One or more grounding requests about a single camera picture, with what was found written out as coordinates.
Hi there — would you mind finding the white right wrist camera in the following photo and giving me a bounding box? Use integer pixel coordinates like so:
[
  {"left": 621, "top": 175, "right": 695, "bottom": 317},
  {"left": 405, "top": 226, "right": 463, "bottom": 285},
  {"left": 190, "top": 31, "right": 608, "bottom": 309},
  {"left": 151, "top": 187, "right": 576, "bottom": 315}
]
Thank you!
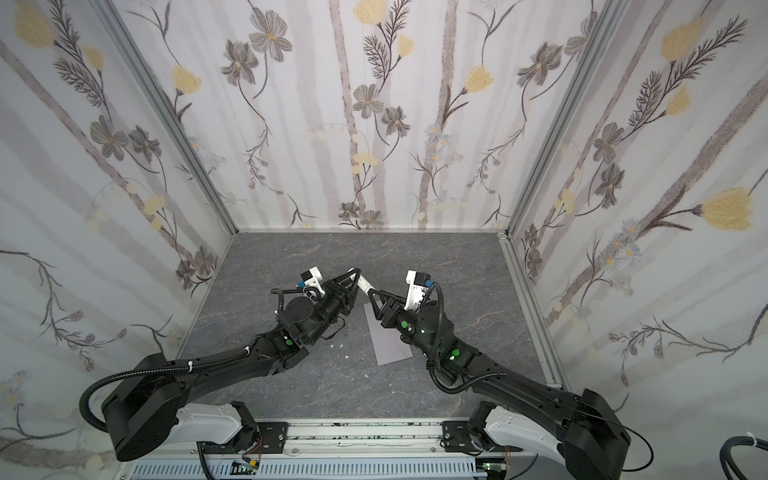
[{"left": 404, "top": 270, "right": 432, "bottom": 311}]

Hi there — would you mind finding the grey paper envelope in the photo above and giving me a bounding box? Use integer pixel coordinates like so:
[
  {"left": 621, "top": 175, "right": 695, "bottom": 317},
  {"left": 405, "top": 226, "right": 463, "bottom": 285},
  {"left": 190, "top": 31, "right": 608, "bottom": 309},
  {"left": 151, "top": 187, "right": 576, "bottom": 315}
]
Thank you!
[{"left": 367, "top": 319, "right": 413, "bottom": 366}]

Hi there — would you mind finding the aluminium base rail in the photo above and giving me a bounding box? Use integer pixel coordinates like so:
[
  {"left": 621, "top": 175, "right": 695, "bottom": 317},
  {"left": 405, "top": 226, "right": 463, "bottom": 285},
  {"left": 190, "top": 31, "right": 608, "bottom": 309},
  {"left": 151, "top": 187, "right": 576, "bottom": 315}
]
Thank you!
[{"left": 113, "top": 417, "right": 619, "bottom": 463}]

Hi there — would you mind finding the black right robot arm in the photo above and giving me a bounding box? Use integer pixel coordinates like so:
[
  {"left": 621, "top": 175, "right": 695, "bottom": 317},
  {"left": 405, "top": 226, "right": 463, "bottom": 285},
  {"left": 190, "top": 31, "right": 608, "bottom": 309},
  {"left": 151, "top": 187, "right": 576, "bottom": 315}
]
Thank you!
[{"left": 367, "top": 288, "right": 631, "bottom": 479}]

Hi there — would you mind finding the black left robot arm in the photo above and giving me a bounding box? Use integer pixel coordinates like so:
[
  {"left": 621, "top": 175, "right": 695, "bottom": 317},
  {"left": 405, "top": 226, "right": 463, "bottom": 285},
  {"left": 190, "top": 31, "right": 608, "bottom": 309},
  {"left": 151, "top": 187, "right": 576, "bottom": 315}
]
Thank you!
[{"left": 79, "top": 268, "right": 361, "bottom": 462}]

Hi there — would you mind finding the black cable bundle corner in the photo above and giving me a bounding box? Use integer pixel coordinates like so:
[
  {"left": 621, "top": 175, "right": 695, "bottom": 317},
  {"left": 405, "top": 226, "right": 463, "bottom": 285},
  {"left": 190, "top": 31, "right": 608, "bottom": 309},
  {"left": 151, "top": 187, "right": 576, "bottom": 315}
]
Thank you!
[{"left": 718, "top": 434, "right": 768, "bottom": 480}]

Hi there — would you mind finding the white glue stick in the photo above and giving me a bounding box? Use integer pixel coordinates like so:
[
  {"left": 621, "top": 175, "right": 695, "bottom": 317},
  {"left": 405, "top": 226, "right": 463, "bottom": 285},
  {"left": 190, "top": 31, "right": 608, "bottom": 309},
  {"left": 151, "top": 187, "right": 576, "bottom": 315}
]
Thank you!
[{"left": 357, "top": 274, "right": 374, "bottom": 296}]

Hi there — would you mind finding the white slotted cable duct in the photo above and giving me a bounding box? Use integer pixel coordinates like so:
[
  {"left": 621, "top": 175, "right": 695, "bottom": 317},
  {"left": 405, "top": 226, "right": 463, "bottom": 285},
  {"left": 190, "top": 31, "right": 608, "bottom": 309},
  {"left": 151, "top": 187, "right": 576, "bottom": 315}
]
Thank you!
[{"left": 128, "top": 458, "right": 488, "bottom": 480}]

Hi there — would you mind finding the black corrugated cable conduit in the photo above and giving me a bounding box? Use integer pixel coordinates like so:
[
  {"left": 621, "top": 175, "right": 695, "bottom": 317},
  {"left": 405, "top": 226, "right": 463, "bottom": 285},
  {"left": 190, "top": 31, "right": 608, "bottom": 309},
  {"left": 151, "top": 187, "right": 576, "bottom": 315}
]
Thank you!
[{"left": 78, "top": 347, "right": 250, "bottom": 480}]

